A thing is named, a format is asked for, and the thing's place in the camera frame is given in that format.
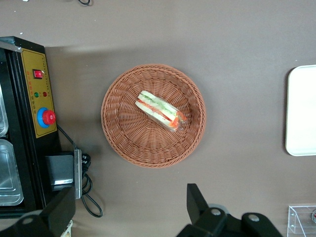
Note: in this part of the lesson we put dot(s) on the metal food tray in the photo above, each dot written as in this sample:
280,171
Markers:
3,111
8,172

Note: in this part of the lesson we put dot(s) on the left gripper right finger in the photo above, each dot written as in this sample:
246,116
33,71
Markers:
197,207

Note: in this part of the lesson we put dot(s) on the beige plastic tray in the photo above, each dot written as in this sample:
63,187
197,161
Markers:
302,111

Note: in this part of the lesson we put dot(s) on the black sealing machine yellow panel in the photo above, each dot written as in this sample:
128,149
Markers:
32,158

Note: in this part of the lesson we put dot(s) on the plastic sandwich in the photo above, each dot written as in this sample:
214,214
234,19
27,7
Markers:
158,109

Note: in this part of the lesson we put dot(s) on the clear acrylic bottle rack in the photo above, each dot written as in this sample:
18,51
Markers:
300,219

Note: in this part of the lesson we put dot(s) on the round brown wicker basket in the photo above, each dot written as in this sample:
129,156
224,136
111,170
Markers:
128,128

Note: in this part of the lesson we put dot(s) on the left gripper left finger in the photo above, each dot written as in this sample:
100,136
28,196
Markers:
56,212

